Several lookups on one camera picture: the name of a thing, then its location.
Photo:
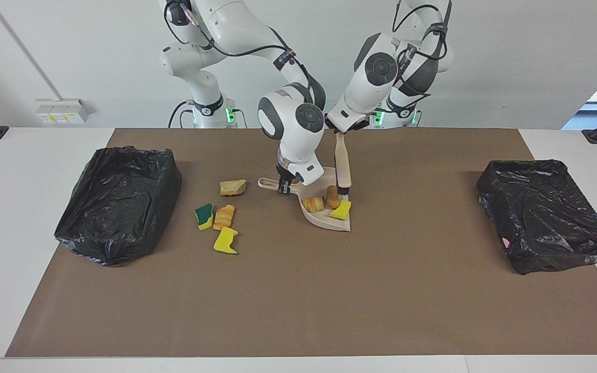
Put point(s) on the green yellow sponge piece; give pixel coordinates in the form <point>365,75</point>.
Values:
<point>204,215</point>

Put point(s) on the black bin with pink scrap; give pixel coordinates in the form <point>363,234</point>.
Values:
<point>542,217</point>

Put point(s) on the brown bread roll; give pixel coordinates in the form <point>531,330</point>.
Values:
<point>333,198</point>

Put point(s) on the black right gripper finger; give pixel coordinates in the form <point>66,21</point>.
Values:
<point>288,189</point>
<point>281,189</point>

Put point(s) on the white wall socket box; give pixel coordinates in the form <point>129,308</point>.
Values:
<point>60,111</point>

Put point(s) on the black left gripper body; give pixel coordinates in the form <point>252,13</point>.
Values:
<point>355,127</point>

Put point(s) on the pale torn bread chunk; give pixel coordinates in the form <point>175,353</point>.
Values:
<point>232,187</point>

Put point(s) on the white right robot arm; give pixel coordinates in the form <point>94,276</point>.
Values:
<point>288,114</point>

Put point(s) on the white wall conduit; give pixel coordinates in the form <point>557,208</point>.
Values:
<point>6,26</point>

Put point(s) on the black bag lined bin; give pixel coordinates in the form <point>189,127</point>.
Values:
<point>117,207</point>

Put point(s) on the orange striped croissant piece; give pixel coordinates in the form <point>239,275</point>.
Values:
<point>313,204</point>
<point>224,217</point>

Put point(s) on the brown table mat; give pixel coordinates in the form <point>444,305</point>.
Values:
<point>298,321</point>

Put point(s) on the yellow sponge wedge green backing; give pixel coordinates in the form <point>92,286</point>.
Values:
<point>341,210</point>

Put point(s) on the notched yellow sponge piece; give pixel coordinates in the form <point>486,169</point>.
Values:
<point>224,242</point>

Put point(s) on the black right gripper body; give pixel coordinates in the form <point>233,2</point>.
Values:
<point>285,175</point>

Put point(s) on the beige plastic dustpan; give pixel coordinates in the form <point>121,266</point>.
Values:
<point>324,220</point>

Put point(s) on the beige hand brush black bristles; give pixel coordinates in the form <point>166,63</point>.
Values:
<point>342,166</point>

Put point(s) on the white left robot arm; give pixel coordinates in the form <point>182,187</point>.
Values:
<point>376,77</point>

